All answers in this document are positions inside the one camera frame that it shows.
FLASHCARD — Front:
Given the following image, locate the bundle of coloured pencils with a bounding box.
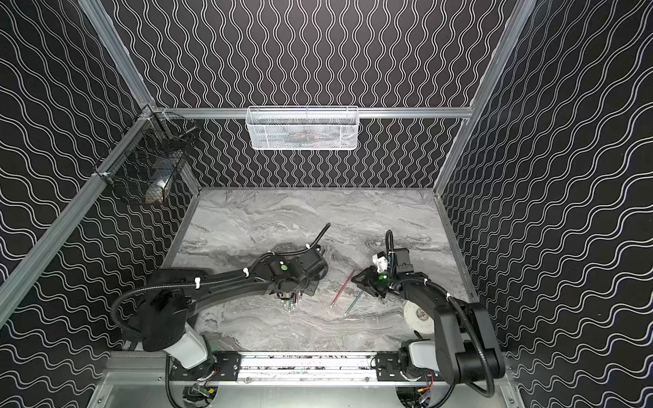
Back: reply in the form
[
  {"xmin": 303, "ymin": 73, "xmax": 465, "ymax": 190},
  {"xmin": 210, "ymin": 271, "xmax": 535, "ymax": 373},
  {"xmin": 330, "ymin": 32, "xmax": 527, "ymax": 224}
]
[{"xmin": 281, "ymin": 293, "xmax": 302, "ymax": 312}]

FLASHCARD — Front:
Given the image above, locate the red pencil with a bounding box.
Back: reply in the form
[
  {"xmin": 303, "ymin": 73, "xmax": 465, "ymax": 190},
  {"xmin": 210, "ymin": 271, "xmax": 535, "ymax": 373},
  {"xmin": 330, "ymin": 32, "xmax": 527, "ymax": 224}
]
[{"xmin": 330, "ymin": 270, "xmax": 357, "ymax": 308}]

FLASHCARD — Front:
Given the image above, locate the green pencil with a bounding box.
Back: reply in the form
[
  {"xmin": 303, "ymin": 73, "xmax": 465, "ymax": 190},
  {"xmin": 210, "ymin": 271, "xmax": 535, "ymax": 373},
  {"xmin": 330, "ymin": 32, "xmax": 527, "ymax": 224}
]
[{"xmin": 344, "ymin": 292, "xmax": 365, "ymax": 316}]

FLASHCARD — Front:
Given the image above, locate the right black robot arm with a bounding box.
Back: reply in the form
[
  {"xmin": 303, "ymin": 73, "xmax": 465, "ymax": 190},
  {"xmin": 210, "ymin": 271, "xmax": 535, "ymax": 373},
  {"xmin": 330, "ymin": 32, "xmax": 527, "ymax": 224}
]
[{"xmin": 351, "ymin": 229, "xmax": 505, "ymax": 398}]

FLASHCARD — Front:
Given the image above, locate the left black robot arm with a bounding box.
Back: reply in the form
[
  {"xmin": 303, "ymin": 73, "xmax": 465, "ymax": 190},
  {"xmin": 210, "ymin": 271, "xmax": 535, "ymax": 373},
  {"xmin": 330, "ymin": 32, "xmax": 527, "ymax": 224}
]
[{"xmin": 110, "ymin": 226, "xmax": 329, "ymax": 370}]

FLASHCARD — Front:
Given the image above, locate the white tape roll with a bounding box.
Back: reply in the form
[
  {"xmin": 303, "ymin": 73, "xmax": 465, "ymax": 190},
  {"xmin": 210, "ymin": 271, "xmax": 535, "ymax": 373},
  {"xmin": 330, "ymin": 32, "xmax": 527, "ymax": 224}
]
[{"xmin": 403, "ymin": 301, "xmax": 435, "ymax": 336}]

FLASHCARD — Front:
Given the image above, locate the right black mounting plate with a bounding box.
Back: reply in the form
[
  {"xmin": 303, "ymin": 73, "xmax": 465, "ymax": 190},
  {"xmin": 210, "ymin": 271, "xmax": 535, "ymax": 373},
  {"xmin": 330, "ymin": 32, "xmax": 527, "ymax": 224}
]
[{"xmin": 372, "ymin": 352, "xmax": 406, "ymax": 383}]

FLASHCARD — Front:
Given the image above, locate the black mounting plate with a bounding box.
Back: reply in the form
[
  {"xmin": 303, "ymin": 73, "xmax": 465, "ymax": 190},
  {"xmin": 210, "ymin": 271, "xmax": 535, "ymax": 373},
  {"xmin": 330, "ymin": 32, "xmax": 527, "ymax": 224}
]
[
  {"xmin": 372, "ymin": 352, "xmax": 406, "ymax": 383},
  {"xmin": 168, "ymin": 351, "xmax": 242, "ymax": 383}
]

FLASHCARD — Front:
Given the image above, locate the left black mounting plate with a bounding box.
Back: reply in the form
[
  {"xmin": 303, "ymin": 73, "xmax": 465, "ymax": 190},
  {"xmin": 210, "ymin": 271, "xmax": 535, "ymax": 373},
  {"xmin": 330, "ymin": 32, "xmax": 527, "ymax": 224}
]
[{"xmin": 168, "ymin": 351, "xmax": 242, "ymax": 383}]

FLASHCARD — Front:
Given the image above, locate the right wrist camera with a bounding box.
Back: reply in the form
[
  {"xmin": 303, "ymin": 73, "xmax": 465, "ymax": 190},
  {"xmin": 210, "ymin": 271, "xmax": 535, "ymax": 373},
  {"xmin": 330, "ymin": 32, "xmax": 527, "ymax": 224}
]
[{"xmin": 372, "ymin": 252, "xmax": 389, "ymax": 275}]

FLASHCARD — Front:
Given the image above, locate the white mesh wall basket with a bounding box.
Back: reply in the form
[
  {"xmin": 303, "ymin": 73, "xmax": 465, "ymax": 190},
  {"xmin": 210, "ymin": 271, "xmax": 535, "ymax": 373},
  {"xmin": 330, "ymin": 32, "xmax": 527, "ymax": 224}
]
[{"xmin": 245, "ymin": 105, "xmax": 361, "ymax": 151}]

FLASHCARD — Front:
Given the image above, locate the black wire wall basket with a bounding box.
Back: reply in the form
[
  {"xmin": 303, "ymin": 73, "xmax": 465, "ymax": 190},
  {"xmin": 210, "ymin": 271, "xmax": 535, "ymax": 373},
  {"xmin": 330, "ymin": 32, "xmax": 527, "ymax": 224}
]
[{"xmin": 100, "ymin": 105, "xmax": 199, "ymax": 207}]

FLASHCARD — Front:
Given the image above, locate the aluminium front rail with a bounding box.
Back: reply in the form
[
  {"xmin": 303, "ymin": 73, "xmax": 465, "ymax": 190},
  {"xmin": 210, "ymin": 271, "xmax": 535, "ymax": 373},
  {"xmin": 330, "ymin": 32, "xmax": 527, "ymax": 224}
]
[{"xmin": 103, "ymin": 352, "xmax": 445, "ymax": 387}]

